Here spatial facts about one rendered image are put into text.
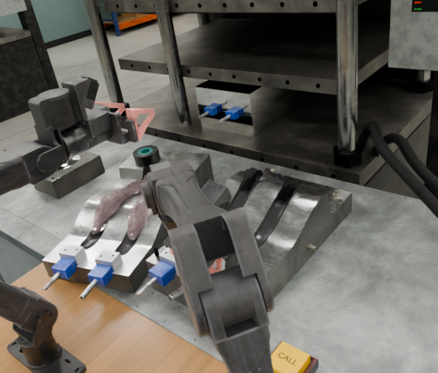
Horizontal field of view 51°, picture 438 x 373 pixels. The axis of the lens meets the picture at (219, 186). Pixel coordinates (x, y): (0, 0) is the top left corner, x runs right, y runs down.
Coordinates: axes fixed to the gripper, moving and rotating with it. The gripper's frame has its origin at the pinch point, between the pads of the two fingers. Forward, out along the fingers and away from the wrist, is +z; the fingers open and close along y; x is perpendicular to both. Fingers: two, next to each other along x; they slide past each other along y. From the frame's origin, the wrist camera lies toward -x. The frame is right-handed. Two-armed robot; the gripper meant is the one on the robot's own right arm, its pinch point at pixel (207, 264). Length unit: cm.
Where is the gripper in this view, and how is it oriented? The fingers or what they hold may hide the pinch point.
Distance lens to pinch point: 93.0
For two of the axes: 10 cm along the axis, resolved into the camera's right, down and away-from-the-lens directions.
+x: -5.8, 7.2, -3.8
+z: 2.7, 6.1, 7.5
